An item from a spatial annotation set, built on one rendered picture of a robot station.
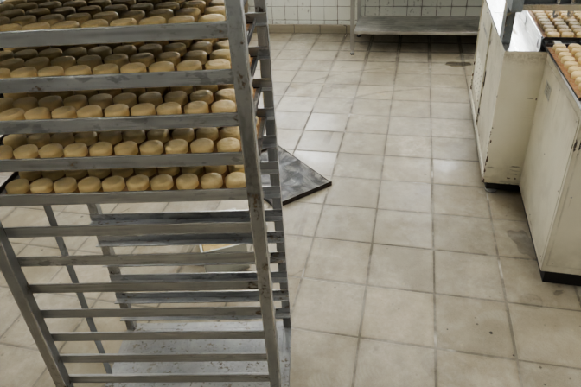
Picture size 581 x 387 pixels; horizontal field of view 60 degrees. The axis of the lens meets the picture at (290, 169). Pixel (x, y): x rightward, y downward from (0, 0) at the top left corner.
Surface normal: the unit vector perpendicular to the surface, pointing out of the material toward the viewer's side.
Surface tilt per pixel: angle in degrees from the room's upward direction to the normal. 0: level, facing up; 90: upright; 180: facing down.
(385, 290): 0
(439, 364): 0
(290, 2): 90
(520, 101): 90
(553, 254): 90
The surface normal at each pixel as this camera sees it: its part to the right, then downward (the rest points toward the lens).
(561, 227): -0.24, 0.52
